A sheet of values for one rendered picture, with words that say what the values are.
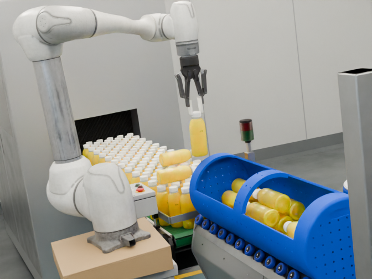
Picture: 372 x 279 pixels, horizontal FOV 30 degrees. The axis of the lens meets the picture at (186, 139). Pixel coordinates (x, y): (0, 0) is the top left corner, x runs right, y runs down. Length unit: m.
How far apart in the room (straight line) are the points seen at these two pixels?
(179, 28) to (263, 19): 4.85
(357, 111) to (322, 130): 6.59
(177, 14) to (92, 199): 0.80
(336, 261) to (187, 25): 1.08
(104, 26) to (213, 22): 4.93
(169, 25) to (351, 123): 1.48
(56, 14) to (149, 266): 0.88
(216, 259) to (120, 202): 0.57
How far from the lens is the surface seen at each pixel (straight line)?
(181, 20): 2.70
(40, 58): 2.47
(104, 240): 2.43
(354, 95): 1.34
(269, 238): 2.29
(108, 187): 2.36
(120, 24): 2.49
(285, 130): 7.72
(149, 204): 2.94
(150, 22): 2.77
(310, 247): 2.11
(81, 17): 2.36
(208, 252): 2.84
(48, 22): 2.31
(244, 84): 7.47
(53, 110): 2.49
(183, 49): 2.71
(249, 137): 3.37
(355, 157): 1.38
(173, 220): 2.97
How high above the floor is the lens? 1.88
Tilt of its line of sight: 12 degrees down
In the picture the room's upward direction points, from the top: 8 degrees counter-clockwise
